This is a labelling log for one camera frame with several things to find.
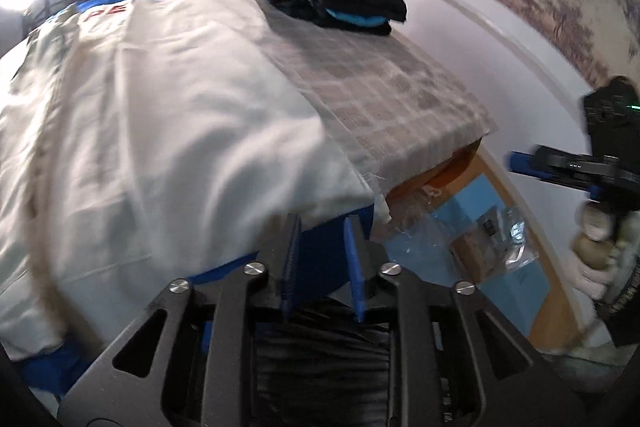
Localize dark folded garment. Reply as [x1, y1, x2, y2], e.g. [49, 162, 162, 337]
[270, 0, 393, 36]

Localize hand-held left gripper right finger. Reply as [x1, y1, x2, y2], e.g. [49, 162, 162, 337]
[344, 214, 586, 427]

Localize grey checked blanket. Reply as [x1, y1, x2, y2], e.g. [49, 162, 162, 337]
[247, 0, 501, 200]

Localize dark striped clothing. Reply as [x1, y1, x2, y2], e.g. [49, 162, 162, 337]
[252, 297, 396, 427]

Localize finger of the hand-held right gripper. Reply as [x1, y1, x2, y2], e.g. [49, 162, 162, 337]
[509, 146, 621, 175]
[530, 174, 621, 200]

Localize wooden bed frame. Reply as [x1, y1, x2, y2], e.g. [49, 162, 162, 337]
[387, 146, 483, 208]

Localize clear plastic bag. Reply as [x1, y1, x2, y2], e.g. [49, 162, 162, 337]
[470, 206, 542, 275]

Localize brown cardboard box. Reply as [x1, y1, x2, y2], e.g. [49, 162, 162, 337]
[450, 232, 496, 284]

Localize white and blue jacket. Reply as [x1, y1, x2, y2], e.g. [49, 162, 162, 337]
[0, 0, 393, 395]

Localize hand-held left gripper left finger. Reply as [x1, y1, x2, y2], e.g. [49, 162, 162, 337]
[57, 213, 302, 427]

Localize clear plastic bags on floor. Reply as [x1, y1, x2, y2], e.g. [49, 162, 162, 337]
[385, 167, 546, 343]

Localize person's right hand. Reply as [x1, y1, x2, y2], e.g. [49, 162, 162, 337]
[570, 201, 628, 303]

